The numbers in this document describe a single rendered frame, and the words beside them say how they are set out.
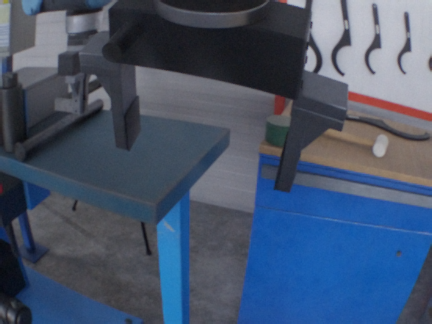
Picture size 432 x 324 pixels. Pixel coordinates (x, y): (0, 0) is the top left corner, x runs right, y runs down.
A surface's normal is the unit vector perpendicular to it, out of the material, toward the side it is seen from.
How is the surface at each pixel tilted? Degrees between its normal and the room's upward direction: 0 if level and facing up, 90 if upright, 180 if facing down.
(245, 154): 90
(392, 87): 90
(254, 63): 114
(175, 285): 90
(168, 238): 90
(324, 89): 25
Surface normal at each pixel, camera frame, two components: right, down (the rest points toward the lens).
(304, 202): -0.34, 0.36
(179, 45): -0.29, 0.71
